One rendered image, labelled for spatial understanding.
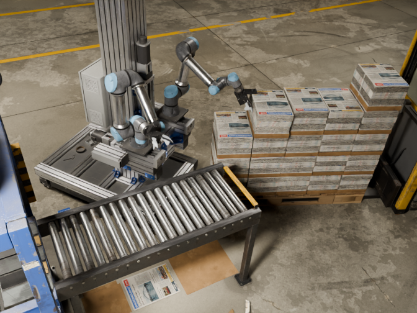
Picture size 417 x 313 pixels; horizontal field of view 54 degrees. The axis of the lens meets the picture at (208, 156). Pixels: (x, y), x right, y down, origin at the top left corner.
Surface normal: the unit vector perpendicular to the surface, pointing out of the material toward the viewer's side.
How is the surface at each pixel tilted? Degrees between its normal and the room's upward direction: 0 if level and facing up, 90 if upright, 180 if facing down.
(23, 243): 90
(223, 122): 1
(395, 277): 0
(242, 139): 91
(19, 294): 0
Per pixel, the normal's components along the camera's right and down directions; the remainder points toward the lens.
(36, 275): 0.47, 0.59
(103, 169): 0.05, -0.76
